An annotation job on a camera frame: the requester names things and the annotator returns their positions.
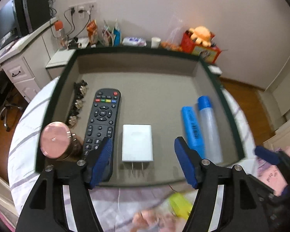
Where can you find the white desk with drawers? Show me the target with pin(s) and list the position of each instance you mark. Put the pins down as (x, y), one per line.
(24, 62)

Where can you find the red cartoon storage box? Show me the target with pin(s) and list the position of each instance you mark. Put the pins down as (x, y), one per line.
(208, 54)

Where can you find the orange capped bottle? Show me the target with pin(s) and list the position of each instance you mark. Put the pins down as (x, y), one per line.
(60, 35)

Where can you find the orange octopus plush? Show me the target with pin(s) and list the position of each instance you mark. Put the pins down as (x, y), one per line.
(201, 35)

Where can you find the blue capped glue bottle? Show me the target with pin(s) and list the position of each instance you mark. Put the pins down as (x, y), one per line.
(213, 150)

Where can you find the wet wipes pack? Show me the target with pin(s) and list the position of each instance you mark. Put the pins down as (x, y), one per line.
(134, 42)

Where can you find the black computer monitor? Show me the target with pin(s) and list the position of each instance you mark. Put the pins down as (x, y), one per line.
(8, 26)

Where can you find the clear plastic bag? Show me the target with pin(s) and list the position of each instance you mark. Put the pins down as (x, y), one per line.
(176, 28)

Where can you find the white low tv cabinet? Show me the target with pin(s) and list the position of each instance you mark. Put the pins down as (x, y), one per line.
(60, 59)

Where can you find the pink and black tray box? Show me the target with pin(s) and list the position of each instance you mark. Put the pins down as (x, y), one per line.
(155, 84)

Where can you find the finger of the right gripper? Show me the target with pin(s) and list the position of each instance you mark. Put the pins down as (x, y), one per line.
(267, 155)

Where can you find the black office chair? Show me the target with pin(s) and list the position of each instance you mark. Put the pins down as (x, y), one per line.
(10, 99)

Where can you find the yellow highlighter marker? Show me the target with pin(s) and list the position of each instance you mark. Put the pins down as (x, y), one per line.
(180, 205)

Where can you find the blue highlighter marker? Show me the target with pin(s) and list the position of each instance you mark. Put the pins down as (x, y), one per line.
(192, 130)

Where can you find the white striped tablecloth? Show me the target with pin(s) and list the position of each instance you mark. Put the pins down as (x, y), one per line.
(115, 207)

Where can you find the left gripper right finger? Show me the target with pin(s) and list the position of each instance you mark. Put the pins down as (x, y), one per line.
(241, 208)

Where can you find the black computer tower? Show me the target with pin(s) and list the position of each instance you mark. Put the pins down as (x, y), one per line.
(29, 15)

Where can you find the white paper cup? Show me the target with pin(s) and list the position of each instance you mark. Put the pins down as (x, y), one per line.
(155, 42)

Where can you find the orange snack bag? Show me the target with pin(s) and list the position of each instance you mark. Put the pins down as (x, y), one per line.
(92, 30)

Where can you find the wall power socket strip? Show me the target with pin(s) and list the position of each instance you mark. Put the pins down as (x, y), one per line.
(88, 6)

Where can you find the pink pig figurine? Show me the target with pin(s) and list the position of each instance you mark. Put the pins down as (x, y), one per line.
(150, 220)

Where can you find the pink floral bedding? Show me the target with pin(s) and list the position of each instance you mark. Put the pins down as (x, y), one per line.
(271, 176)

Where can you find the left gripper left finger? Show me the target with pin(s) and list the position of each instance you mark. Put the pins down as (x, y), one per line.
(44, 208)

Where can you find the white power adapter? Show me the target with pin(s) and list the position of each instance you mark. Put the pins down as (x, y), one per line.
(137, 147)

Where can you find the black remote control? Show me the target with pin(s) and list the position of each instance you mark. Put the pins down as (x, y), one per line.
(102, 120)

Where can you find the blue white snack bag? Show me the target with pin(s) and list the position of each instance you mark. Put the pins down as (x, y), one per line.
(116, 35)

